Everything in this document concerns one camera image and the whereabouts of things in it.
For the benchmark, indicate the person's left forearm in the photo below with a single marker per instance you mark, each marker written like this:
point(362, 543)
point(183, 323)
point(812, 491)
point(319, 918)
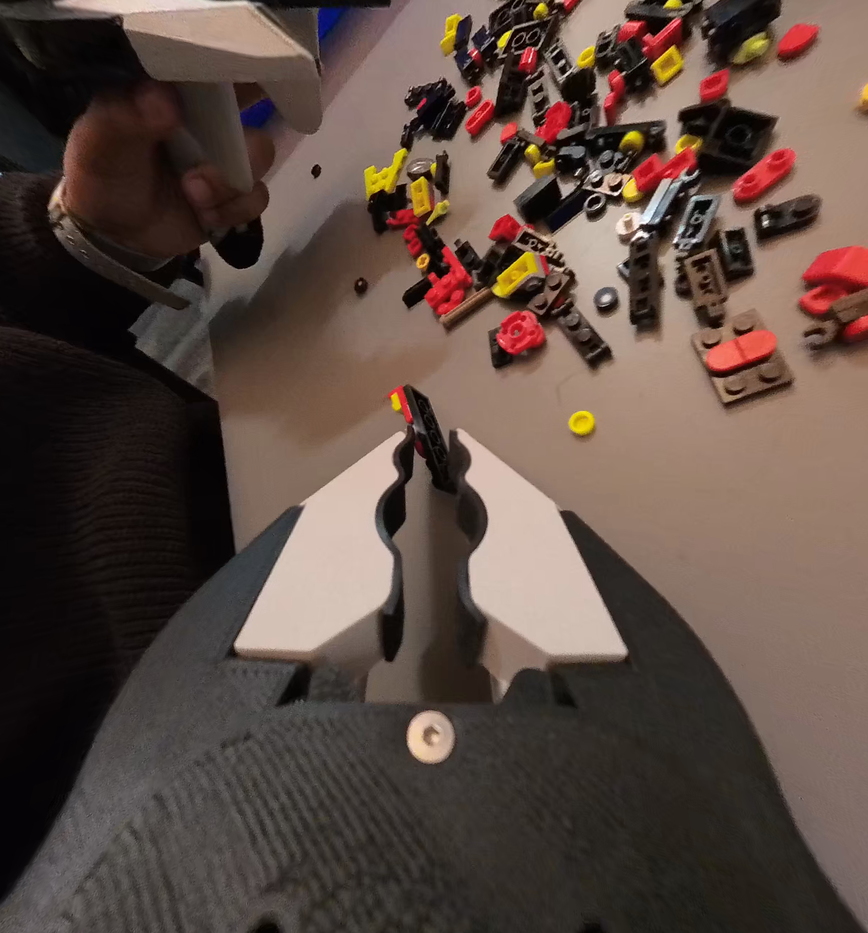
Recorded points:
point(26, 255)

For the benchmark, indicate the person's left hand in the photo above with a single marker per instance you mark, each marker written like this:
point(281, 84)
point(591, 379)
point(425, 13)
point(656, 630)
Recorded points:
point(120, 175)

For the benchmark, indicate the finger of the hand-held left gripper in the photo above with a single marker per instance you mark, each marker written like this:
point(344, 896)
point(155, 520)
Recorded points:
point(222, 44)

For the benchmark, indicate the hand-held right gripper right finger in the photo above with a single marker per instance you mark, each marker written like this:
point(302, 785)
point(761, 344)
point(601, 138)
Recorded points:
point(543, 583)

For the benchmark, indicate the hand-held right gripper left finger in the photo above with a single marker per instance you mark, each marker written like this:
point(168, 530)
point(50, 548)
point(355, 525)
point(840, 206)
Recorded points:
point(310, 583)

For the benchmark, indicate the white cloth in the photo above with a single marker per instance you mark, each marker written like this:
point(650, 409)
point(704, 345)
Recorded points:
point(175, 342)

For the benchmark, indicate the yellow round lego stud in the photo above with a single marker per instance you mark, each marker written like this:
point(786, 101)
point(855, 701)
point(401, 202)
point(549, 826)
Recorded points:
point(582, 423)

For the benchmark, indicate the black plate with red tile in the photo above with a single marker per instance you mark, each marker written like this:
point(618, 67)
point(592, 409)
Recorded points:
point(741, 357)

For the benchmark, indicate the pile of loose lego pieces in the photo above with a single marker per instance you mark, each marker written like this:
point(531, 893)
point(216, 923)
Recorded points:
point(587, 182)

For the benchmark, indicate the red lego claw piece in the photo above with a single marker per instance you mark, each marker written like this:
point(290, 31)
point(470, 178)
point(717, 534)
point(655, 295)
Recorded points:
point(849, 277)

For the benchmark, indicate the small lego build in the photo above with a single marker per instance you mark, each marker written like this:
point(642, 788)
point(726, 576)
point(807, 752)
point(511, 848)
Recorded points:
point(430, 437)

